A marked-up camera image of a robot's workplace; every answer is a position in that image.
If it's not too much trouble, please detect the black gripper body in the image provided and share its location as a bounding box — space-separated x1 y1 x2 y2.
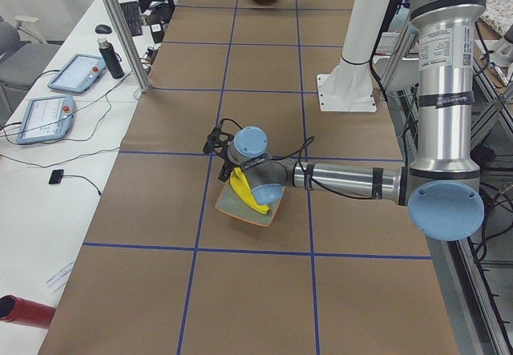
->
220 146 240 169

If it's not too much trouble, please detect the yellow plastic banana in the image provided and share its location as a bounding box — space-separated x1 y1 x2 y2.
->
229 167 270 215
230 167 252 200

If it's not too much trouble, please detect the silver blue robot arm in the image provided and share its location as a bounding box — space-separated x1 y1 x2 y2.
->
204 0 486 241

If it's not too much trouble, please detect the grey square plate orange rim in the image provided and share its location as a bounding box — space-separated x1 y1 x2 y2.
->
215 182 281 227

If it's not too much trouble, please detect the black water bottle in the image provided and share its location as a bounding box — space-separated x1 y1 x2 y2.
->
97 38 124 79

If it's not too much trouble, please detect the far blue teach pendant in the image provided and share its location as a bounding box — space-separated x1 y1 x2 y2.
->
47 54 107 95

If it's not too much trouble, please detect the blue teach pendant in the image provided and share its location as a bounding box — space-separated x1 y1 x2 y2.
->
47 54 107 95
17 95 75 145

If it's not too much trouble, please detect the black keyboard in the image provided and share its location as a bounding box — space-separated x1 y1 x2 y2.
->
119 2 143 37

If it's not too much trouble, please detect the near blue teach pendant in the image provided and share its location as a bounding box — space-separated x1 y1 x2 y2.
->
17 95 75 145

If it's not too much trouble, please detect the black computer mouse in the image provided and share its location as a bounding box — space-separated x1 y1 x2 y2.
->
95 24 112 34

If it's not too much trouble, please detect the red cylinder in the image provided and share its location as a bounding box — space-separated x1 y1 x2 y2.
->
1 295 56 329

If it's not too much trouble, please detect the white camera stand pillar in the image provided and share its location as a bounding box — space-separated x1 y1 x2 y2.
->
317 0 390 113

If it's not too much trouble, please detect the small black box on cable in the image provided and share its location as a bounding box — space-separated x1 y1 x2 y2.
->
48 169 64 185

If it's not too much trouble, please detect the aluminium frame post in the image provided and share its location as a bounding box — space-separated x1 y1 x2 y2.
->
103 0 149 93

